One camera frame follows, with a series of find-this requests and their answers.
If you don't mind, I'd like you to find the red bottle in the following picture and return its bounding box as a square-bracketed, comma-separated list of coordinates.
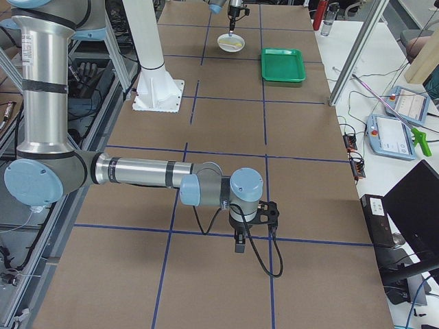
[313, 0, 328, 31]

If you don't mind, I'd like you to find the yellow plastic spoon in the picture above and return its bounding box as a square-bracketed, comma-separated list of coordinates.
[219, 43, 243, 51]

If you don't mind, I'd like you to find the white camera post base plate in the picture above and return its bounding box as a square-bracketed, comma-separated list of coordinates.
[132, 66, 185, 113]

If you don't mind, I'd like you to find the white round plate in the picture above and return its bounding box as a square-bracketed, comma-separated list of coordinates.
[217, 34, 245, 53]

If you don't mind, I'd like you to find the clear water bottle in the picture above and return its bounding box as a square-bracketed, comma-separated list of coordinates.
[320, 2, 340, 36]

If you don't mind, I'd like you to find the teach pendant tablet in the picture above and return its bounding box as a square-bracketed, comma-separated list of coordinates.
[366, 114, 416, 161]
[383, 86, 431, 126]

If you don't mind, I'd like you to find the black laptop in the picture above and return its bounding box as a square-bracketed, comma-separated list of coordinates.
[382, 159, 439, 254]

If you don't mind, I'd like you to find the far teach pendant tablet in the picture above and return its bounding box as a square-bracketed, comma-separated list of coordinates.
[383, 86, 431, 126]

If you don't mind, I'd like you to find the orange terminal block near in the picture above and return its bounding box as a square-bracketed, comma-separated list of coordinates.
[348, 151, 366, 182]

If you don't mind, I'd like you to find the near teach pendant tablet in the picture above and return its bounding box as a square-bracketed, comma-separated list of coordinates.
[366, 114, 416, 161]

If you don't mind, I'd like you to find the grey aluminium frame post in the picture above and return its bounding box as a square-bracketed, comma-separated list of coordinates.
[329, 0, 390, 106]

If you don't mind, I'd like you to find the orange terminal block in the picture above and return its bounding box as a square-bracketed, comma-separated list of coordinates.
[340, 123, 357, 151]
[348, 151, 366, 182]

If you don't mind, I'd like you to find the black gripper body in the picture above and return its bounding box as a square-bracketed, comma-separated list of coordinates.
[228, 219, 247, 242]
[228, 0, 250, 21]

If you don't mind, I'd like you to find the green plastic tray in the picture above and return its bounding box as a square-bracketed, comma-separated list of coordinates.
[261, 48, 307, 84]

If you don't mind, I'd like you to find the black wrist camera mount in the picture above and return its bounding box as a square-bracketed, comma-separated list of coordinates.
[250, 200, 279, 228]

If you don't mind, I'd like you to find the black box with label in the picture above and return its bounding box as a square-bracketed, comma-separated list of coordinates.
[360, 194, 394, 248]

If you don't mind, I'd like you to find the orange terminal block far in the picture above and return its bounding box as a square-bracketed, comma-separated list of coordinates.
[340, 123, 357, 151]

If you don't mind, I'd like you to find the grabber stick with green handle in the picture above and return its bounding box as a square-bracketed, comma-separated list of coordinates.
[351, 73, 432, 158]

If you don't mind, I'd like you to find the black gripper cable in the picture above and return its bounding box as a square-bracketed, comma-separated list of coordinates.
[191, 204, 284, 278]

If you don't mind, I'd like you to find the white camera post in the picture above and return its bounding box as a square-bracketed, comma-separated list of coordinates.
[123, 0, 164, 70]

